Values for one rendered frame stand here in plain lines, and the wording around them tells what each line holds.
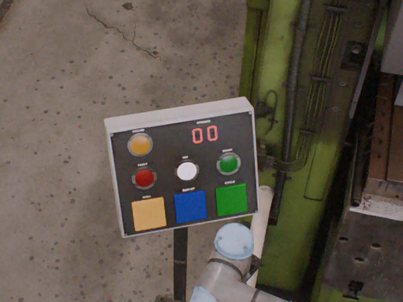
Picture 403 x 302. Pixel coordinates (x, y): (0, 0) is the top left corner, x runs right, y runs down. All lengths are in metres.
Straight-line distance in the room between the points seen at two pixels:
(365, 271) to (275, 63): 0.68
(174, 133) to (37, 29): 1.97
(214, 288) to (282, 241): 1.15
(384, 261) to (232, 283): 0.81
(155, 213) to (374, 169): 0.57
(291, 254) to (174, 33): 1.35
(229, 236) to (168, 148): 0.36
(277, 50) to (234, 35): 1.73
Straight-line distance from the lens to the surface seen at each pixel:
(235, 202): 1.94
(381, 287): 2.41
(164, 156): 1.86
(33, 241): 3.08
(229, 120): 1.86
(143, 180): 1.87
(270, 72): 2.01
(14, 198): 3.19
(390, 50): 1.71
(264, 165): 2.27
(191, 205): 1.92
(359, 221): 2.12
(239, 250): 1.55
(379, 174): 2.08
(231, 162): 1.90
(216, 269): 1.56
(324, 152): 2.24
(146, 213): 1.91
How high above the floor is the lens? 2.65
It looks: 54 degrees down
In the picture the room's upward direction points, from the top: 3 degrees clockwise
